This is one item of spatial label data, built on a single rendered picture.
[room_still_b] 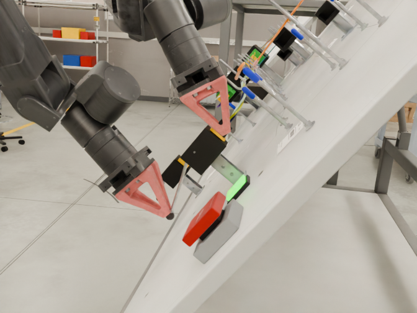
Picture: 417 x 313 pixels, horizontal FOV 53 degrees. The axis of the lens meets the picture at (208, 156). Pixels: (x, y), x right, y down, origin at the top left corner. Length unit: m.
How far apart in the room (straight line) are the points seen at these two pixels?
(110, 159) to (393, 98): 0.39
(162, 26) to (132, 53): 7.91
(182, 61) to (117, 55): 8.00
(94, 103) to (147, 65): 7.86
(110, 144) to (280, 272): 0.54
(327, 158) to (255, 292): 0.59
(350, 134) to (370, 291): 0.67
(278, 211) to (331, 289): 0.61
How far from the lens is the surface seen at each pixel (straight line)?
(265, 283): 0.95
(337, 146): 0.36
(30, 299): 2.37
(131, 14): 0.65
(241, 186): 0.54
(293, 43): 1.18
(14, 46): 0.58
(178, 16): 0.60
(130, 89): 0.58
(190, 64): 0.58
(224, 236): 0.42
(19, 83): 0.60
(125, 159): 0.61
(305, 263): 1.05
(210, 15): 0.64
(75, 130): 0.62
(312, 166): 0.36
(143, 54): 8.45
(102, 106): 0.58
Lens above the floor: 1.30
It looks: 16 degrees down
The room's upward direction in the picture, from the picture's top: 4 degrees clockwise
